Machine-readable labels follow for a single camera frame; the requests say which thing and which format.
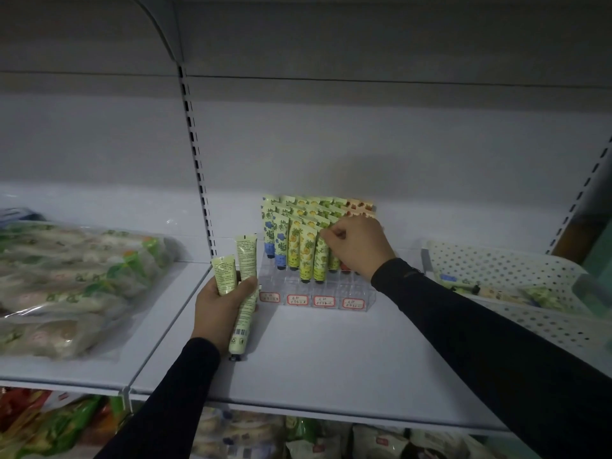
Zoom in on person's left hand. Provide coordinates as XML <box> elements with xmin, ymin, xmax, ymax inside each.
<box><xmin>191</xmin><ymin>275</ymin><xmax>259</xmax><ymax>357</ymax></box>

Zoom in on person's right hand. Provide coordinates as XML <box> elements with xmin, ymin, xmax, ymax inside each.
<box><xmin>319</xmin><ymin>215</ymin><xmax>397</xmax><ymax>282</ymax></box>

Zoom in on row of cream tubes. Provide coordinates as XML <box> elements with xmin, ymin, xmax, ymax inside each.
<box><xmin>261</xmin><ymin>194</ymin><xmax>376</xmax><ymax>223</ymax></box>

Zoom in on clear acrylic display rack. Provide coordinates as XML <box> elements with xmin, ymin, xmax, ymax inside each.
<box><xmin>258</xmin><ymin>255</ymin><xmax>377</xmax><ymax>313</ymax></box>

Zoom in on white store shelf unit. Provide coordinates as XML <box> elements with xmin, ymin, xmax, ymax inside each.
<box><xmin>0</xmin><ymin>0</ymin><xmax>612</xmax><ymax>459</ymax></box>

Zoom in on white perforated basket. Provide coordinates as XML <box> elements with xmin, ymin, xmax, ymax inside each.
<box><xmin>420</xmin><ymin>239</ymin><xmax>612</xmax><ymax>376</ymax></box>

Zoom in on person's right forearm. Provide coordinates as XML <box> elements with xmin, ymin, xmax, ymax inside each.
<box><xmin>370</xmin><ymin>258</ymin><xmax>612</xmax><ymax>459</ymax></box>

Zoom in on pile of white sweet bags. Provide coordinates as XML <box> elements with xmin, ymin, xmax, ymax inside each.
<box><xmin>191</xmin><ymin>407</ymin><xmax>287</xmax><ymax>459</ymax></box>

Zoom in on clear bag of green sweets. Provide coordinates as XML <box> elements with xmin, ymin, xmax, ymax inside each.
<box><xmin>0</xmin><ymin>222</ymin><xmax>173</xmax><ymax>359</ymax></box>

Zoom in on heap of assorted snack packets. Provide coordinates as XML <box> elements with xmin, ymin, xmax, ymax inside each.
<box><xmin>0</xmin><ymin>386</ymin><xmax>130</xmax><ymax>459</ymax></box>

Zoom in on blue white packet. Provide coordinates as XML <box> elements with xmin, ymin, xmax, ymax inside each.
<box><xmin>0</xmin><ymin>207</ymin><xmax>44</xmax><ymax>224</ymax></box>

